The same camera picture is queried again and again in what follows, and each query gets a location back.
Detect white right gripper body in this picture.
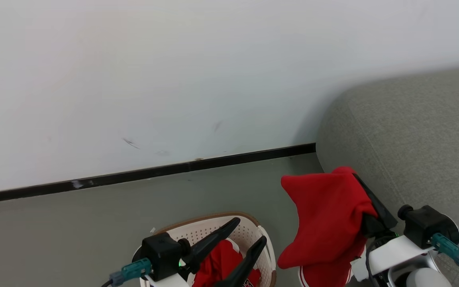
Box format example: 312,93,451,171
351,235,439,283

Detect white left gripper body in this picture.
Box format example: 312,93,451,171
142,273,192,287

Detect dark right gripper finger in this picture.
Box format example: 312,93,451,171
353,173,398,231
361,214,382,239

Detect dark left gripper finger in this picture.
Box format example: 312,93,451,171
182,217,241,275
214,236,268,287

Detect red Bulls 23 jersey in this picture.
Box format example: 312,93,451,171
192,239,262,287

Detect plain red shorts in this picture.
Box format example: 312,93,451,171
277,166,379,287

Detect grey fabric sofa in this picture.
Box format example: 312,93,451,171
315,66,459,287

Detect white plastic laundry basket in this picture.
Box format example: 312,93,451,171
132,211,277,287

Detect black baseboard strip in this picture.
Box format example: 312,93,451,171
0,143,317,206

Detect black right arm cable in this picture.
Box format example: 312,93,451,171
365,239,378,287

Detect teal left camera connector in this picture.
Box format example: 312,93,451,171
109,258,152,287

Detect teal camera connector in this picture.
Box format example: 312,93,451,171
109,258,152,287
431,233,459,268

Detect teal right camera connector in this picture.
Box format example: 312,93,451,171
431,233,459,268

